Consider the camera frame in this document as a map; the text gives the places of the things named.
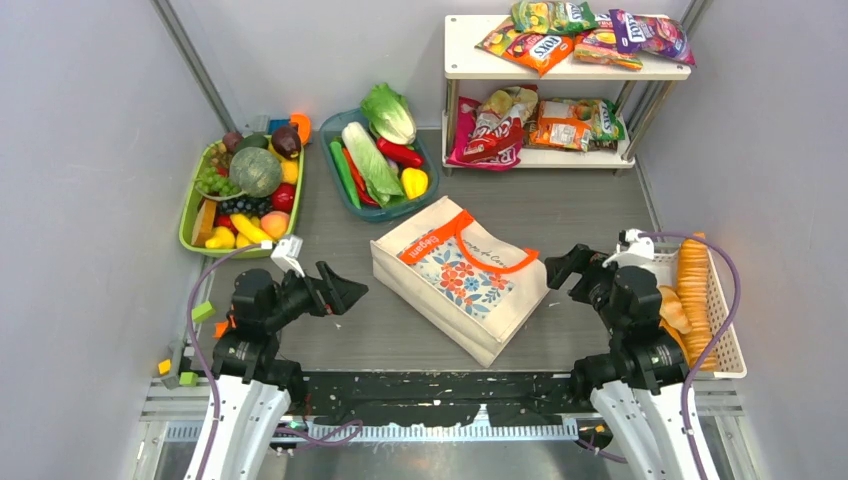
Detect beige canvas tote bag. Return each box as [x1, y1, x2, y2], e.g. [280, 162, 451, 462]
[370, 196, 549, 367]

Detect red white chips bag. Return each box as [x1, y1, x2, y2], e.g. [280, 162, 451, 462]
[459, 85, 539, 170]

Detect purple snack bag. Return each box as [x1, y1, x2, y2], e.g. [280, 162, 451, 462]
[609, 9, 696, 66]

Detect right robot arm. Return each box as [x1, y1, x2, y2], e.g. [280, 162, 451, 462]
[544, 244, 719, 479]

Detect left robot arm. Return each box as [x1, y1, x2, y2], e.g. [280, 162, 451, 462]
[185, 261, 368, 479]

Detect peach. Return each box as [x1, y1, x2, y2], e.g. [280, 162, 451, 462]
[260, 211, 290, 240]

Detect yellow banana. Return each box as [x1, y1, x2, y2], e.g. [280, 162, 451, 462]
[229, 214, 273, 243]

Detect red apple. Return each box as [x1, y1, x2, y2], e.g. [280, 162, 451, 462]
[271, 183, 297, 213]

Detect red chili pepper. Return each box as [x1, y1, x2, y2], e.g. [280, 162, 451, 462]
[342, 147, 380, 208]

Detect stack of round crackers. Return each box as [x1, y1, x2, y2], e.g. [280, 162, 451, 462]
[676, 239, 713, 367]

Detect black grapes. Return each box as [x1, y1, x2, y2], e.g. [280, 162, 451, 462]
[217, 196, 273, 217]

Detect napa cabbage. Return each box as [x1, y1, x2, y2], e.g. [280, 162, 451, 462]
[341, 121, 404, 207]

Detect pink Real snack bag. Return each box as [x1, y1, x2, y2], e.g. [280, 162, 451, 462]
[444, 96, 522, 171]

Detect green cantaloupe melon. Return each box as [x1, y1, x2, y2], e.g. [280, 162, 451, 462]
[229, 147, 283, 198]

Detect yellow bell pepper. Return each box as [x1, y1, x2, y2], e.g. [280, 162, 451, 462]
[400, 167, 429, 200]

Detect orange green snack bag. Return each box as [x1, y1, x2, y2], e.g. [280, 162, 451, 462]
[524, 98, 627, 152]

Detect green cucumber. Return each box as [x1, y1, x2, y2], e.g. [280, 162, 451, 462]
[329, 139, 361, 209]

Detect green grapes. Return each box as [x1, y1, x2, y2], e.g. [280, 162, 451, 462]
[194, 166, 242, 197]

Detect green fruit tray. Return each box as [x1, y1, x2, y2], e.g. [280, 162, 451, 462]
[178, 134, 305, 257]

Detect dark purple fruit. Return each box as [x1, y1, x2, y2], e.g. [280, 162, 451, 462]
[270, 125, 302, 161]

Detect white plastic basket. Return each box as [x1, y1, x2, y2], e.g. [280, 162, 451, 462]
[644, 245, 748, 379]

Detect white two-tier shelf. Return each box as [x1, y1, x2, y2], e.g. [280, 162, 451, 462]
[441, 14, 693, 176]

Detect teal vegetable tray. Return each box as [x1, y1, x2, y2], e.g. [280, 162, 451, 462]
[319, 109, 439, 223]

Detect green lettuce head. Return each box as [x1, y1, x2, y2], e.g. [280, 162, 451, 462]
[360, 83, 417, 145]

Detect orange Fox's snack bag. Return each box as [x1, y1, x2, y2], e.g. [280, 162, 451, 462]
[476, 18, 575, 77]

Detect yellow orange snack bag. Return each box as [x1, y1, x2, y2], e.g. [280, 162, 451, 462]
[574, 14, 643, 71]

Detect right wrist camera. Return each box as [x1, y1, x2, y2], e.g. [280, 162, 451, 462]
[602, 229, 655, 267]

